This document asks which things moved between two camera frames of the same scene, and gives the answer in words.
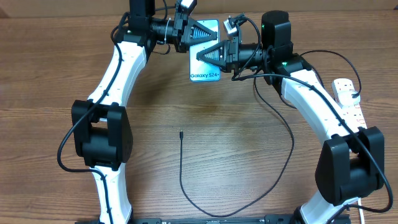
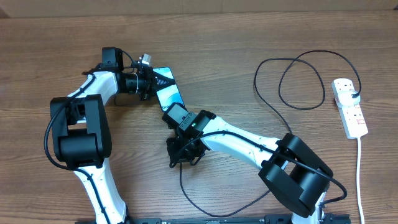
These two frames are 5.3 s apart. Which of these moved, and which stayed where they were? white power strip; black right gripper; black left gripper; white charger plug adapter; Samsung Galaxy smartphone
Moved: black right gripper; Samsung Galaxy smartphone; black left gripper
Stayed: white charger plug adapter; white power strip
